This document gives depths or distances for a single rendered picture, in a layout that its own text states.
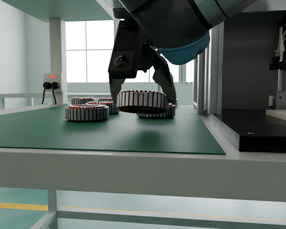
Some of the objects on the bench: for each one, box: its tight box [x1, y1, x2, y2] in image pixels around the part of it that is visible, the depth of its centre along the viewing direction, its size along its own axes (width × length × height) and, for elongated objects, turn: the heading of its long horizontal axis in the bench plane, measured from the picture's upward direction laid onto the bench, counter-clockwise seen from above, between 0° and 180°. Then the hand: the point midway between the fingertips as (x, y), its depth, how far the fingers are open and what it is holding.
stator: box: [85, 101, 120, 115], centre depth 87 cm, size 11×11×4 cm
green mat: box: [0, 105, 226, 155], centre depth 84 cm, size 94×61×1 cm
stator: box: [116, 90, 169, 115], centre depth 57 cm, size 11×11×4 cm
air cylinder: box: [269, 91, 286, 110], centre depth 68 cm, size 5×8×6 cm
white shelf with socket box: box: [1, 0, 115, 105], centre depth 119 cm, size 35×37×46 cm
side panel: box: [193, 53, 205, 115], centre depth 95 cm, size 28×3×32 cm
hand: (143, 105), depth 57 cm, fingers closed on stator, 13 cm apart
